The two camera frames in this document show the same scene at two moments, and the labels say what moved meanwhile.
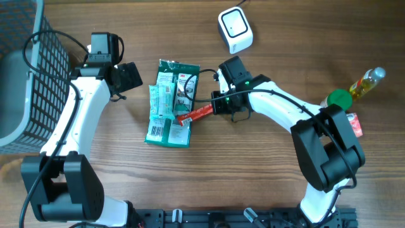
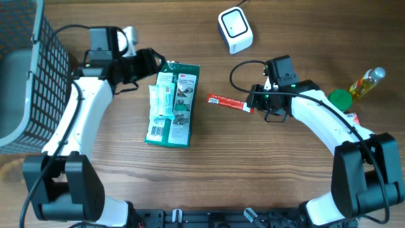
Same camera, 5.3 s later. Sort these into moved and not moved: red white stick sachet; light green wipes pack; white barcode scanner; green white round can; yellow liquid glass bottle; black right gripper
Moved: red white stick sachet; black right gripper
Not moved: white barcode scanner; yellow liquid glass bottle; light green wipes pack; green white round can
